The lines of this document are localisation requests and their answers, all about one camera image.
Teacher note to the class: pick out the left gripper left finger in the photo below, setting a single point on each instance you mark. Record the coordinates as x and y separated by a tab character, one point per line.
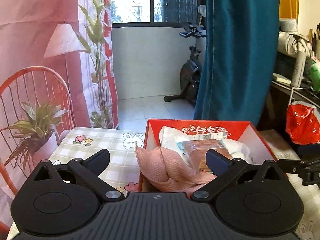
86	173

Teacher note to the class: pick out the black shelf table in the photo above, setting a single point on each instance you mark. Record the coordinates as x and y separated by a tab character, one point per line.
278	99

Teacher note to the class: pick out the yellow curtain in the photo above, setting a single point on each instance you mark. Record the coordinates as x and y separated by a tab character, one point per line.
289	9

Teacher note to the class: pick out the small white box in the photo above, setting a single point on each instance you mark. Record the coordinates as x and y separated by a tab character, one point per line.
281	79

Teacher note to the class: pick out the white spray bottle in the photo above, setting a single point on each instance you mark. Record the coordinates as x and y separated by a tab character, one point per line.
298	69

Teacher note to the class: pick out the checkered bunny tablecloth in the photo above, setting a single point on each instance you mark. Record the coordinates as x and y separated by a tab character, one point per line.
261	204

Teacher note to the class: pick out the pink knitted cloth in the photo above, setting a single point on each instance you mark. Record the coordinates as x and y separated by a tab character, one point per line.
166	171

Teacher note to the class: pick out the red strawberry cardboard box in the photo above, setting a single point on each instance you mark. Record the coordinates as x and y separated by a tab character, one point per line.
241	131

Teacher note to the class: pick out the white drawstring bag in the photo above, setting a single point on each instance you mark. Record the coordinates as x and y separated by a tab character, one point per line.
291	43

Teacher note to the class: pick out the packaged bread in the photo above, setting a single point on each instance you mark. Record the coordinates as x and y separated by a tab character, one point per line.
194	153

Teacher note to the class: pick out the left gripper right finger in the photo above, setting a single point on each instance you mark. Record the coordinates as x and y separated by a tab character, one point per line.
226	171

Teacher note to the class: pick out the pink printed backdrop cloth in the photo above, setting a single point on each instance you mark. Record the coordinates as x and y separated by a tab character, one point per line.
56	74

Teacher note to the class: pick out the teal curtain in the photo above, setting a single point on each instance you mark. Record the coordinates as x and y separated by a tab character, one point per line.
241	49

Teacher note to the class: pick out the black exercise bike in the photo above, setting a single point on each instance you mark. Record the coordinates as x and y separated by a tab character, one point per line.
191	71

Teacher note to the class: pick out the red plastic bag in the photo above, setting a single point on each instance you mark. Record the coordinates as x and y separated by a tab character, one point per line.
302	123

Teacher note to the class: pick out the white tape roll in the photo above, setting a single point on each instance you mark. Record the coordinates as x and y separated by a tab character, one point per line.
288	25

